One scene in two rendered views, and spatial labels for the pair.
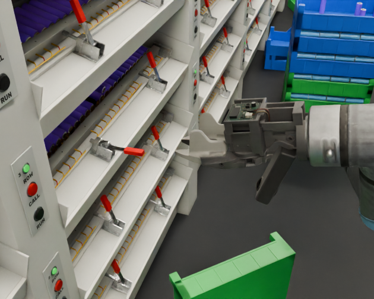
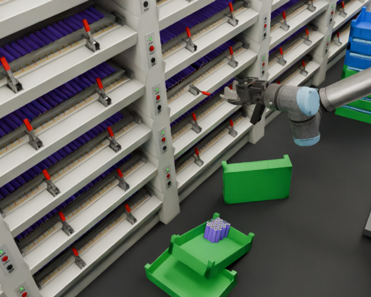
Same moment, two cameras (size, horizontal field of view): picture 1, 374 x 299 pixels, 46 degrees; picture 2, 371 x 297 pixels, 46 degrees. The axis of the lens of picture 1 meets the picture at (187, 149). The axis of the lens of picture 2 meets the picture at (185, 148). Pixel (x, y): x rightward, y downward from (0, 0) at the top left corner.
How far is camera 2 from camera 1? 1.01 m
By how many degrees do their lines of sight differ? 21
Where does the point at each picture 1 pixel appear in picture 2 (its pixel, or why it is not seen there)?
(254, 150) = (246, 98)
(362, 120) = (283, 91)
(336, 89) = not seen: outside the picture
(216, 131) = not seen: hidden behind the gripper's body
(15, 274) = (148, 128)
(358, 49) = not seen: outside the picture
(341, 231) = (346, 172)
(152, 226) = (224, 140)
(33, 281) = (153, 132)
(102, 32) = (200, 38)
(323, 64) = (367, 62)
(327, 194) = (350, 150)
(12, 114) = (154, 70)
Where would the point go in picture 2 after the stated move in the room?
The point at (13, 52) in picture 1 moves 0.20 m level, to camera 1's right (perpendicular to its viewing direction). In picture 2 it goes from (158, 50) to (213, 58)
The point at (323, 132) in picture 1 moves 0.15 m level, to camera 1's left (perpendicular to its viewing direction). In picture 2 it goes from (269, 94) to (227, 88)
